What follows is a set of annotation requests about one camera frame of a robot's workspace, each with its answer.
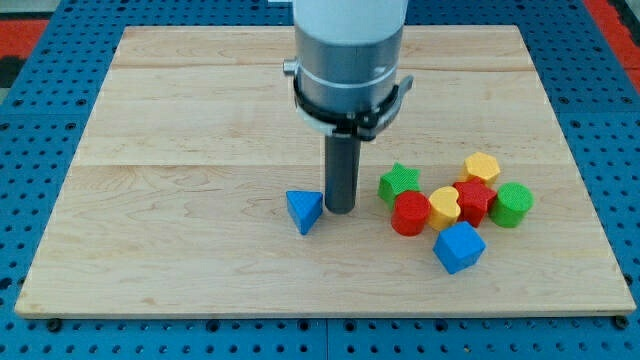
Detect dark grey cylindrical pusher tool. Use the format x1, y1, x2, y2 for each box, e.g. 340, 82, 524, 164
324, 137, 361, 214

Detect blue triangle block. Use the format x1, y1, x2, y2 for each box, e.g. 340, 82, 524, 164
286, 190, 323, 235

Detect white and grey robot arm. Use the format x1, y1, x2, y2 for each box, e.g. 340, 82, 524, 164
283, 0, 413, 214

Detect green star block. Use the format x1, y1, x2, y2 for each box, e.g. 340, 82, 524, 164
377, 162, 421, 210

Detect red cylinder block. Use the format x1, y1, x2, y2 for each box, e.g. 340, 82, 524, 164
391, 191, 431, 236

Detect yellow heart block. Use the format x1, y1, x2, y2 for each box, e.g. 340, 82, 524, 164
427, 186, 461, 231

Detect yellow hexagon block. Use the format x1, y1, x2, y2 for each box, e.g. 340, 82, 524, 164
458, 152, 501, 187

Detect red star block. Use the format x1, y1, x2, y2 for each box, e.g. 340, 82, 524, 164
453, 178, 497, 228

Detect blue cube block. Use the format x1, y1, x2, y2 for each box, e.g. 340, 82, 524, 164
433, 221, 486, 274

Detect green cylinder block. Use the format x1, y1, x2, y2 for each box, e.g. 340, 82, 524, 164
489, 182, 534, 228

